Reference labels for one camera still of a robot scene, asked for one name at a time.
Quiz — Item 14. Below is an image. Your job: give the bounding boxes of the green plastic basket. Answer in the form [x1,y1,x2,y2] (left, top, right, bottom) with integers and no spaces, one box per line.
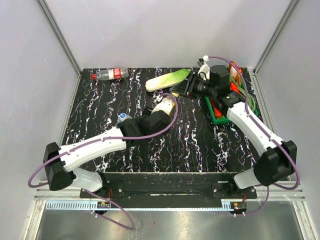
[203,66,259,125]

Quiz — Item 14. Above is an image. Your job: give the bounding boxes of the toy napa cabbage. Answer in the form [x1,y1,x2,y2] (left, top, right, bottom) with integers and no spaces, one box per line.
[145,68,191,92]

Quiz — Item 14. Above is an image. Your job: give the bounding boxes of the red snack packet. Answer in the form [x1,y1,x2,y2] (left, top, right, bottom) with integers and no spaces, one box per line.
[228,61,242,81]

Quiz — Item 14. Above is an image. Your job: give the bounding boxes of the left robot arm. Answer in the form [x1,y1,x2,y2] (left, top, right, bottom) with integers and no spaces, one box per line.
[43,110,172,198]

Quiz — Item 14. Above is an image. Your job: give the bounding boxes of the yellow juice bottle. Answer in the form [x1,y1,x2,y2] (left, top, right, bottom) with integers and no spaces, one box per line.
[165,92,179,116]

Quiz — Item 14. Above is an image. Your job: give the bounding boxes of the clear blue-cap water bottle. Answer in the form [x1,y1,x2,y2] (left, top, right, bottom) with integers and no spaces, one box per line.
[117,112,132,124]

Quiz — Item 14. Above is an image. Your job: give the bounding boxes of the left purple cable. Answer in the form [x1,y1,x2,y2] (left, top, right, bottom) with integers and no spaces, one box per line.
[27,92,179,231]

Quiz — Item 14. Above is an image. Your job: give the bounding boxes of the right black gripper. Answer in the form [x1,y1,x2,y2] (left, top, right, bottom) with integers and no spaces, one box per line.
[170,70,217,100]

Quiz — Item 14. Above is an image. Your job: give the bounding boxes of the red-label soda bottle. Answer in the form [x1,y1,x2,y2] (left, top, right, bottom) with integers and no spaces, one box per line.
[91,68,129,81]

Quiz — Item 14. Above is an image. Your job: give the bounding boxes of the toy orange carrot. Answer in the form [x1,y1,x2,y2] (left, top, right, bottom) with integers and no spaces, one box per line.
[230,82,246,97]

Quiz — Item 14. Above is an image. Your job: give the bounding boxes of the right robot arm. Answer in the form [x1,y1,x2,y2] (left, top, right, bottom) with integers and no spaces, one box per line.
[170,65,297,198]

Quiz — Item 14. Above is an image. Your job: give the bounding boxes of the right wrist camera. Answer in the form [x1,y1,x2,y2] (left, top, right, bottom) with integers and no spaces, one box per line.
[197,55,210,81]

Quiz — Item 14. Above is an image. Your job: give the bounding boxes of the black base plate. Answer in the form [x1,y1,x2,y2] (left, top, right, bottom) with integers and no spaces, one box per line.
[94,172,257,209]

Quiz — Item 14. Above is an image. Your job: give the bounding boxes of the toy green beans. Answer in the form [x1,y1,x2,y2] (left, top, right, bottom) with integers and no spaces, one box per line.
[229,76,256,113]

